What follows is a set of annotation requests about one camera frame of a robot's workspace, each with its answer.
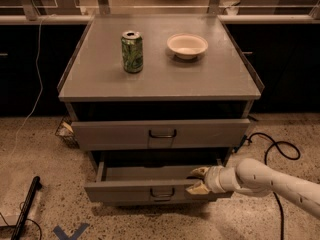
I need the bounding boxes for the grey top drawer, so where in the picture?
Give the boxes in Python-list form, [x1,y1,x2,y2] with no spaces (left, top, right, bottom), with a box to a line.
[72,119,250,151]

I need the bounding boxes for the white hanging cable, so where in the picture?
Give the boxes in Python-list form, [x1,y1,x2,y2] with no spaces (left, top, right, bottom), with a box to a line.
[0,14,51,172]

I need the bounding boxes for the black floor cable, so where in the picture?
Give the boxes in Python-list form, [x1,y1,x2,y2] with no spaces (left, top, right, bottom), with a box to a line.
[245,131,301,240]

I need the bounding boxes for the grey drawer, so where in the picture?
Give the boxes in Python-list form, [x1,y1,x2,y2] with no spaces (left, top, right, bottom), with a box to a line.
[72,119,250,151]
[84,162,232,206]

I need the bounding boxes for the thin black cable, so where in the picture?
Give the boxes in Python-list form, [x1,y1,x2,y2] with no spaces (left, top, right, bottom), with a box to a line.
[0,202,43,240]

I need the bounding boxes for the wire mesh basket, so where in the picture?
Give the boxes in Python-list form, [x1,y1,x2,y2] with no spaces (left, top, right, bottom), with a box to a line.
[55,116,79,149]

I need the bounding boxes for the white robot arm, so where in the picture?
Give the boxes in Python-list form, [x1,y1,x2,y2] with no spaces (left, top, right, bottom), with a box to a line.
[186,158,320,219]

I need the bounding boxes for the grey drawer cabinet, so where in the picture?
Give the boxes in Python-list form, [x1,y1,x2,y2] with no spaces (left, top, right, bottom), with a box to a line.
[56,13,265,208]

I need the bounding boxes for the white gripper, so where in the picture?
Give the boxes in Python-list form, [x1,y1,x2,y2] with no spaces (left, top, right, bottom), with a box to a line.
[186,166,226,195]

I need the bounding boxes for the blue tape cross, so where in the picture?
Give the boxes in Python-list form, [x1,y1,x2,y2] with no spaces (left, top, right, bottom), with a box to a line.
[52,222,91,240]

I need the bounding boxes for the black bar on floor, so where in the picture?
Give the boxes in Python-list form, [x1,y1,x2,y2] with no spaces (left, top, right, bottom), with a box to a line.
[10,176,41,240]

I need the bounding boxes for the white paper bowl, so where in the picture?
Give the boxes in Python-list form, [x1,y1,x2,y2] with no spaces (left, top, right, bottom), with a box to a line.
[167,33,208,60]

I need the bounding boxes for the green soda can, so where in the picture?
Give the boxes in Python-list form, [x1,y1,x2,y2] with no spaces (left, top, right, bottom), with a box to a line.
[121,31,143,73]

